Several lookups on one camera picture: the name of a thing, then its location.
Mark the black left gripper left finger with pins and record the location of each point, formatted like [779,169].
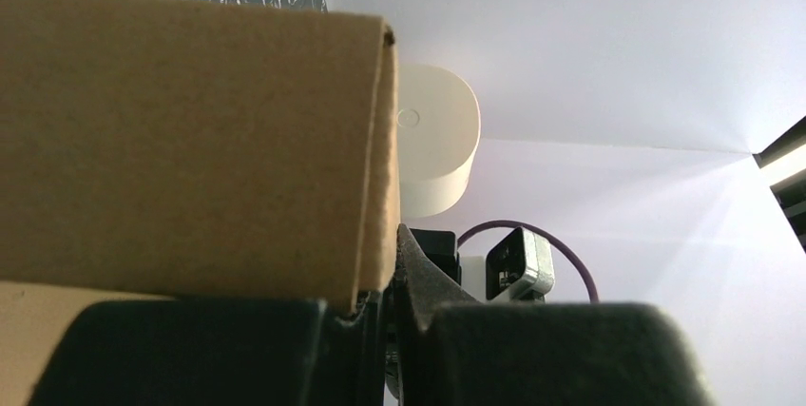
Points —
[215,352]

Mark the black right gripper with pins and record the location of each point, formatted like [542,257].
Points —
[441,255]

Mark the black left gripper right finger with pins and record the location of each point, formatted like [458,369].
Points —
[456,350]

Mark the brown cardboard box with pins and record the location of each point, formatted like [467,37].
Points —
[187,149]

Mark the white cylindrical container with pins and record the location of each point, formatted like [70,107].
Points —
[438,133]

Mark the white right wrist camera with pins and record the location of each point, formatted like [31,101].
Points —
[519,268]

